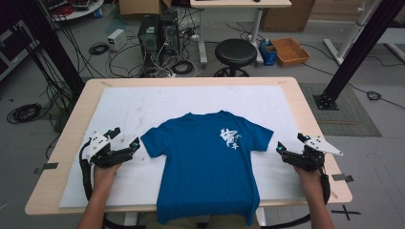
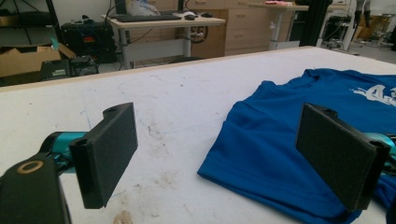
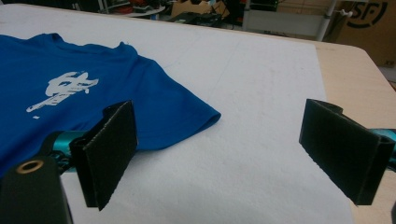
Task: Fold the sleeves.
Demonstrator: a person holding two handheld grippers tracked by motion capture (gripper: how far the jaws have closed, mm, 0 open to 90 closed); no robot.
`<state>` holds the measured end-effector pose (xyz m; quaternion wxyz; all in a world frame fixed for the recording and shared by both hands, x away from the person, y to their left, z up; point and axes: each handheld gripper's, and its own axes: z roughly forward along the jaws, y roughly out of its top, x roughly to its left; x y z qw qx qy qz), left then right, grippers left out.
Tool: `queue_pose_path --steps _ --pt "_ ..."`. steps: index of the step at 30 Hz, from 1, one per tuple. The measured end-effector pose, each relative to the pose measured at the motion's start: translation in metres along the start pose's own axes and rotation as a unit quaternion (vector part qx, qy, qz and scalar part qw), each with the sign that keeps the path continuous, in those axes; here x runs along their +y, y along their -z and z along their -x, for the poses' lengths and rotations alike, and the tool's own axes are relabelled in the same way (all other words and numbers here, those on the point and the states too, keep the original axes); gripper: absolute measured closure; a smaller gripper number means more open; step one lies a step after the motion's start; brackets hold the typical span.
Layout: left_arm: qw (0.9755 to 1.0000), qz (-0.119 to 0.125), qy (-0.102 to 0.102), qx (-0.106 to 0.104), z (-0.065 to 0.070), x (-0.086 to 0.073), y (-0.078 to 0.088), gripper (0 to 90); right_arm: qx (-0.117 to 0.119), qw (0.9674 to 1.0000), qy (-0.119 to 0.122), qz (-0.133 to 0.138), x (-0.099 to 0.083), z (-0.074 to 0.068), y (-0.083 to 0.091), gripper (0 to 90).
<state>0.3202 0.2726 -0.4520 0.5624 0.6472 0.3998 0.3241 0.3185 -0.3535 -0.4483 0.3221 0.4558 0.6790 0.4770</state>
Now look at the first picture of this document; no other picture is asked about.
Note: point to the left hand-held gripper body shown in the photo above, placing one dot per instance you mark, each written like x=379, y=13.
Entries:
x=97, y=143

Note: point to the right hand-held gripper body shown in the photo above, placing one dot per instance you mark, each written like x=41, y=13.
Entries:
x=315, y=149

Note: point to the blue t-shirt with white print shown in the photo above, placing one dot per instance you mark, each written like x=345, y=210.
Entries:
x=197, y=165

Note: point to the person's right hand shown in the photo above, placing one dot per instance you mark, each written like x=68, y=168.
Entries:
x=308, y=179

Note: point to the person's left hand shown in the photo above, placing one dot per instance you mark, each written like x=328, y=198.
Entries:
x=105, y=176

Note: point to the white mat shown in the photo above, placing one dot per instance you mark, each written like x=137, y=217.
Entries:
x=133, y=108

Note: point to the black tape strip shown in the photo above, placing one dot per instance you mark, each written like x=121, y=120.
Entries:
x=342, y=177
x=47, y=167

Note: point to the grey floor mat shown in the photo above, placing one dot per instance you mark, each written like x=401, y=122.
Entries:
x=347, y=111

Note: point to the black tape cross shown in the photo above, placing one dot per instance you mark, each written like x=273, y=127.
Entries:
x=346, y=212

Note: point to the blue box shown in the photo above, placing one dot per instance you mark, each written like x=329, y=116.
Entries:
x=268, y=52

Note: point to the small white box device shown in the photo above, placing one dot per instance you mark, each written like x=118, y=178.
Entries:
x=117, y=39

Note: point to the black computer tower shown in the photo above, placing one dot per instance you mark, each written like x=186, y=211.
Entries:
x=169, y=31
x=148, y=38

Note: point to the black round stool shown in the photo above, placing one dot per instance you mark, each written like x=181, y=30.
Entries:
x=235, y=52

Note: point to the white metal stand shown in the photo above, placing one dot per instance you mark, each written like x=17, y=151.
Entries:
x=350, y=35

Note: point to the large cardboard box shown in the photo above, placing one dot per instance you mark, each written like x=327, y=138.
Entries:
x=286, y=16

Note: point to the round white table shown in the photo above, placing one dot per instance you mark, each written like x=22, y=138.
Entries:
x=79, y=11

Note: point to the white desk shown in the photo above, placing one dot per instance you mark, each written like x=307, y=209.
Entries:
x=238, y=3

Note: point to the black metal post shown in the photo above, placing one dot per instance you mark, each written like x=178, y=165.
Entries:
x=54, y=47
x=356, y=54

